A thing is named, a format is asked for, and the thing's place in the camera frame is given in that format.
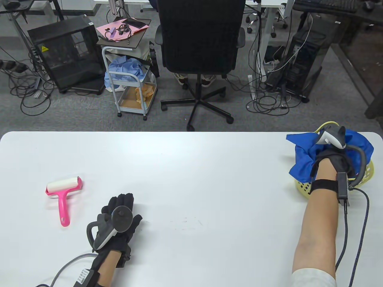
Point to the person's right hand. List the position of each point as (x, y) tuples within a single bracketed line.
[(332, 157)]

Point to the person's left hand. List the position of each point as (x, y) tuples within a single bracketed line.
[(122, 203)]

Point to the blue t-shirt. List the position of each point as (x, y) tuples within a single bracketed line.
[(302, 161)]

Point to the pink lint roller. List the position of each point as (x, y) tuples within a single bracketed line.
[(62, 194)]

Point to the person's right forearm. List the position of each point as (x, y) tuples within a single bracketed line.
[(317, 230)]

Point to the black and white controller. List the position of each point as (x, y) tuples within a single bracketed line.
[(332, 136), (119, 221)]

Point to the black sensor box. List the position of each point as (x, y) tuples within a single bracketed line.
[(86, 276), (343, 186)]

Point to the yellow perforated plastic basket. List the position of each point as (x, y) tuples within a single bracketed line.
[(369, 172)]

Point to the white rolling cart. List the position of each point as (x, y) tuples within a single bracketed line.
[(128, 101)]

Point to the black computer tower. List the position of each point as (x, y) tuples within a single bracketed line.
[(311, 56)]

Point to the white power strip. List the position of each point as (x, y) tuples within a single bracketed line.
[(252, 89)]

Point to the orange cloth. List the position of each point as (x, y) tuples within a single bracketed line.
[(145, 93)]

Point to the person's white right sleeve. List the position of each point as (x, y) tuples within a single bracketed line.
[(312, 278)]

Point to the light blue cloth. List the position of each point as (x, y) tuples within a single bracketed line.
[(124, 67)]

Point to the white desk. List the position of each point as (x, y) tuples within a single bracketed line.
[(264, 33)]

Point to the black glass computer case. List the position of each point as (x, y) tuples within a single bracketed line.
[(68, 71)]

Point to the black desk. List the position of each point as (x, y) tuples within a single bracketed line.
[(372, 18)]

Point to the black keyboard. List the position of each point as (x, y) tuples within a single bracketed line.
[(326, 5)]

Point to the black square board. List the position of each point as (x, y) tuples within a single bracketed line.
[(131, 42)]

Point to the small purple object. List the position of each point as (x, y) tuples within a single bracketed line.
[(112, 32)]

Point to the pink paper sheet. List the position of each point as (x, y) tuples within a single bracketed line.
[(101, 30)]

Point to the black power strip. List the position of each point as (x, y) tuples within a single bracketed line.
[(15, 66)]

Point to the black office chair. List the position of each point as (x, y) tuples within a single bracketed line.
[(197, 36)]

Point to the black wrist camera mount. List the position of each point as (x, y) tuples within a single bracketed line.
[(125, 258)]

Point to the aluminium frame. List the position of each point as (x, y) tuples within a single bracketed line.
[(113, 7)]

